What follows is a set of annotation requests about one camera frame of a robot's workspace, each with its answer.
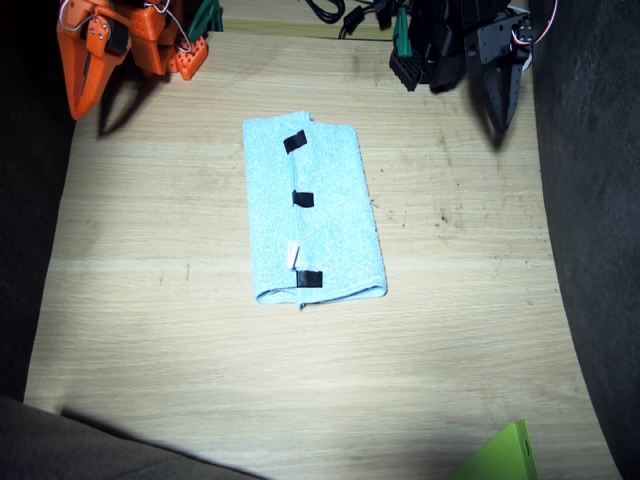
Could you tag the dark green table clamp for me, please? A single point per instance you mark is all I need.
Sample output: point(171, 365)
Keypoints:
point(207, 17)
point(402, 32)

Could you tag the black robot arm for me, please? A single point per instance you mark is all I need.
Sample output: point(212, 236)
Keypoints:
point(440, 45)

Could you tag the light blue towel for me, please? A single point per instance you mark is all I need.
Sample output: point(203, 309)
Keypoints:
point(320, 220)

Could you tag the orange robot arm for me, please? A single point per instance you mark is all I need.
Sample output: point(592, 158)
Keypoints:
point(150, 45)

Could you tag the lime green card sheet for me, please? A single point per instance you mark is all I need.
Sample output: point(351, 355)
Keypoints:
point(505, 457)

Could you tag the grey foam panel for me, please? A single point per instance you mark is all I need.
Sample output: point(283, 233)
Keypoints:
point(590, 225)
point(25, 200)
point(75, 445)

